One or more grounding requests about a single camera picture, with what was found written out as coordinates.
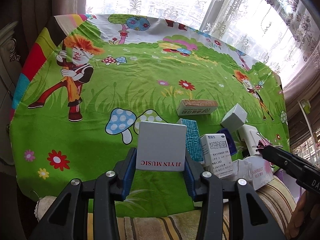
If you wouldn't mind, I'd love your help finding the white box pink print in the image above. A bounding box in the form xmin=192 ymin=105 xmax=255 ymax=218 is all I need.
xmin=237 ymin=155 xmax=273 ymax=191

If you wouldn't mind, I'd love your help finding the small white cube box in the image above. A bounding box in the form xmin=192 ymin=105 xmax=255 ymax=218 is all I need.
xmin=220 ymin=103 xmax=247 ymax=133

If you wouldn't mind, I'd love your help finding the teal text medicine box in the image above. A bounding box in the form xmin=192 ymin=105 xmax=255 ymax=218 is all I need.
xmin=177 ymin=118 xmax=204 ymax=164

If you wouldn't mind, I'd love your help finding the white JI YIN MUSIC box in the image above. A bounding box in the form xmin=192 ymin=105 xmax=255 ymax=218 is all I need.
xmin=136 ymin=121 xmax=187 ymax=172

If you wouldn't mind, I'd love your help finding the orange-topped medicine box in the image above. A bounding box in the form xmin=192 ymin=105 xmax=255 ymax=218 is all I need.
xmin=176 ymin=99 xmax=218 ymax=116

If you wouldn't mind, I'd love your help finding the right human hand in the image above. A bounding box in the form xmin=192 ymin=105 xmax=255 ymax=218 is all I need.
xmin=285 ymin=191 xmax=319 ymax=239

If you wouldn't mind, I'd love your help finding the striped sofa cushion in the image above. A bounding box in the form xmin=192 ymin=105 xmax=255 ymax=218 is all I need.
xmin=34 ymin=175 xmax=297 ymax=240

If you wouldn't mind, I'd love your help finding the white medicine box blue text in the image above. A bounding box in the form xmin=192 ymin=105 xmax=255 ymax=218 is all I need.
xmin=200 ymin=133 xmax=234 ymax=179

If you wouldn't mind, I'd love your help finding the pink floral curtain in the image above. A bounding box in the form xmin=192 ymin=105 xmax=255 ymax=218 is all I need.
xmin=284 ymin=45 xmax=319 ymax=147

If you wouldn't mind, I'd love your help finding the dark blue small case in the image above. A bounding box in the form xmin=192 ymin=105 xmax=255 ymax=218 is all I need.
xmin=217 ymin=128 xmax=237 ymax=155

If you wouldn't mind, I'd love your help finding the green cartoon tablecloth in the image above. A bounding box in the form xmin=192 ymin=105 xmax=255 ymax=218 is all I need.
xmin=10 ymin=14 xmax=289 ymax=200

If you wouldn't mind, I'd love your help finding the white lace sheer curtain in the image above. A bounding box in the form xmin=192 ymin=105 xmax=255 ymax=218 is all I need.
xmin=85 ymin=0 xmax=319 ymax=83

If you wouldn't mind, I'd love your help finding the white carved cabinet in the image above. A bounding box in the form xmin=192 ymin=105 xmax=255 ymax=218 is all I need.
xmin=1 ymin=21 xmax=22 ymax=166

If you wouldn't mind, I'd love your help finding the white plastic wall device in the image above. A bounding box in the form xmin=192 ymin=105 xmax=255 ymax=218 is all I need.
xmin=238 ymin=125 xmax=270 ymax=156

